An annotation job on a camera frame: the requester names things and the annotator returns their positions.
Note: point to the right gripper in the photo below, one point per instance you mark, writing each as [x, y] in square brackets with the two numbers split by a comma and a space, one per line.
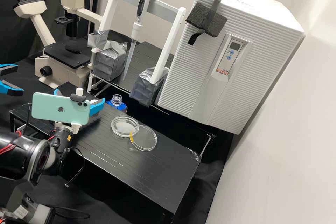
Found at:
[59, 124]

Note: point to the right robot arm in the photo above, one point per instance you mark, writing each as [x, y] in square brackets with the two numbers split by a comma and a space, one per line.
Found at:
[18, 153]

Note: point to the blue bottle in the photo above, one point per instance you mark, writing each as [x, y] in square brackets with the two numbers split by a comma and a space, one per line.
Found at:
[116, 104]

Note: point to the cream microscope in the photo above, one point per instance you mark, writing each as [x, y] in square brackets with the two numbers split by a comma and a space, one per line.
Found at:
[60, 64]

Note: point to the grey taped block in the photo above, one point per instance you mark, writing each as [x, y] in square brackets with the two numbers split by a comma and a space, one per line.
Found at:
[144, 85]
[109, 60]

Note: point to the petri dish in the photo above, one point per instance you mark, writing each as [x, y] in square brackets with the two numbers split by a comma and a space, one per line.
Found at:
[123, 127]

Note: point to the black platform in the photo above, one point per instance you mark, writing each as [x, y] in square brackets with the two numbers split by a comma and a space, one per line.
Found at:
[147, 56]
[147, 169]

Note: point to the petri dish lid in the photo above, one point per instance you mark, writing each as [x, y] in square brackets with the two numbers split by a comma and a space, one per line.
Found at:
[145, 140]

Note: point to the pipette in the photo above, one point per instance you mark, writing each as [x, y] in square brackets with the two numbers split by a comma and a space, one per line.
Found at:
[141, 6]

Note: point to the white pipette stand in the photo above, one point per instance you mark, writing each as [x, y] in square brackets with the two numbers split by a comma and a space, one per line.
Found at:
[168, 50]

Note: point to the incubator door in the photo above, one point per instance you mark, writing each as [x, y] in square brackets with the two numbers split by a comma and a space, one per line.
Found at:
[199, 71]

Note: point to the white incubator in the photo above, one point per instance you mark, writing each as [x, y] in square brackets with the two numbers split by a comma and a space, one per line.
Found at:
[257, 1]

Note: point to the right wrist camera phone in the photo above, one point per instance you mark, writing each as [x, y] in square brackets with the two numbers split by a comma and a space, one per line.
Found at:
[55, 107]

